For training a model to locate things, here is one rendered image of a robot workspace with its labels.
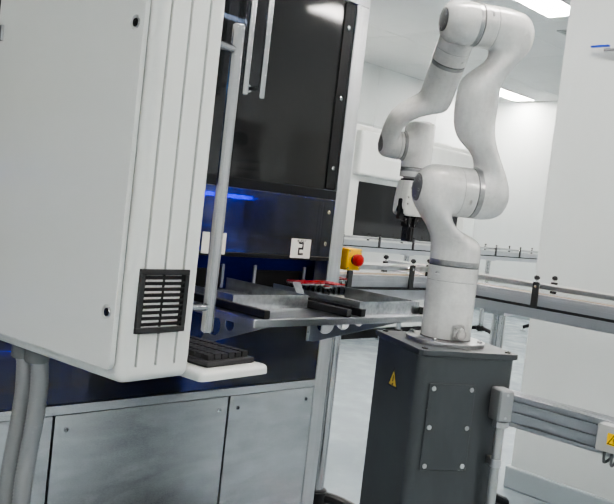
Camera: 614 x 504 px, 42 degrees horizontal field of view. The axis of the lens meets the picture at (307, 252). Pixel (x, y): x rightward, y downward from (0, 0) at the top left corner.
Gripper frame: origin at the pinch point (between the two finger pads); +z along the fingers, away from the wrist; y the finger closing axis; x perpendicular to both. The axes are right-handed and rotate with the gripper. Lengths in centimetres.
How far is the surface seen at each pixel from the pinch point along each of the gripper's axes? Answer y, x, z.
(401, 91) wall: -597, -496, -161
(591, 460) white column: -143, -1, 87
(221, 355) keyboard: 75, 14, 28
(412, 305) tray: -3.0, 2.5, 20.0
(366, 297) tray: -5.7, -17.0, 20.8
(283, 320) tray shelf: 50, 5, 23
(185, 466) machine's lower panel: 43, -35, 71
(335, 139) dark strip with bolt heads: -3.4, -35.3, -26.6
